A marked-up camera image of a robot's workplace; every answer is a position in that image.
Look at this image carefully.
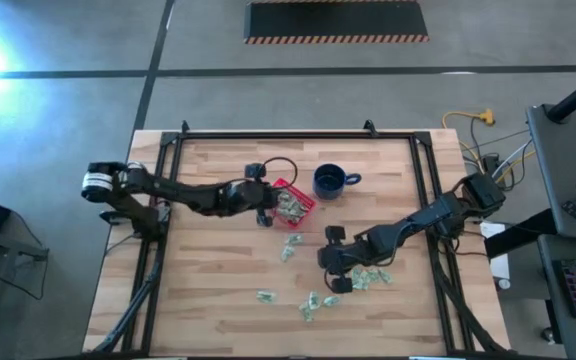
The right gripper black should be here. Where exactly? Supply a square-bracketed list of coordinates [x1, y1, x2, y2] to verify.
[316, 225, 369, 295]

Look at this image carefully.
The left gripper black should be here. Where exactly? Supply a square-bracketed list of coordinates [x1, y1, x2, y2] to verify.
[227, 163, 281, 228]

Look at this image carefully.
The red plastic basket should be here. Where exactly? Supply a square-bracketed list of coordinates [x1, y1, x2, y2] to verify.
[270, 177, 318, 230]

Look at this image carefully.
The dark blue ceramic mug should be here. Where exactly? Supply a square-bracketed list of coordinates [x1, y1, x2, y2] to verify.
[312, 163, 363, 201]

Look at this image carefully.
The white box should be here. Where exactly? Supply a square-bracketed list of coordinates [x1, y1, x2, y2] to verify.
[480, 222, 512, 292]

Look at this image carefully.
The black power adapter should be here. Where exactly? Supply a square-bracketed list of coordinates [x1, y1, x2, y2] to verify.
[482, 153, 502, 174]

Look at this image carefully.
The black desk strut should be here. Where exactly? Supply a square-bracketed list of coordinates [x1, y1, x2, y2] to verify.
[484, 208, 558, 260]

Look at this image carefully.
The black hazard-striped floor mat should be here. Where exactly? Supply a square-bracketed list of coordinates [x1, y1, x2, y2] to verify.
[243, 0, 430, 45]

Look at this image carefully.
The dark keyboard desk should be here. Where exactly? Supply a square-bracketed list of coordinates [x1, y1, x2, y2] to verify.
[537, 233, 576, 360]

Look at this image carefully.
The grey desk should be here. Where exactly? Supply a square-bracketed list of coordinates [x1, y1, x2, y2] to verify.
[526, 103, 576, 241]

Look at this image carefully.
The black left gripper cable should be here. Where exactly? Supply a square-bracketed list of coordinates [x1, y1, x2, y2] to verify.
[261, 156, 299, 189]

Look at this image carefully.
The black aluminium rig frame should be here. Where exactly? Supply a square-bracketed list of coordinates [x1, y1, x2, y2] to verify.
[90, 129, 507, 359]

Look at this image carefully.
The yellow extension cable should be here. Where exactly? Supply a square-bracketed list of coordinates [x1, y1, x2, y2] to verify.
[441, 108, 537, 184]

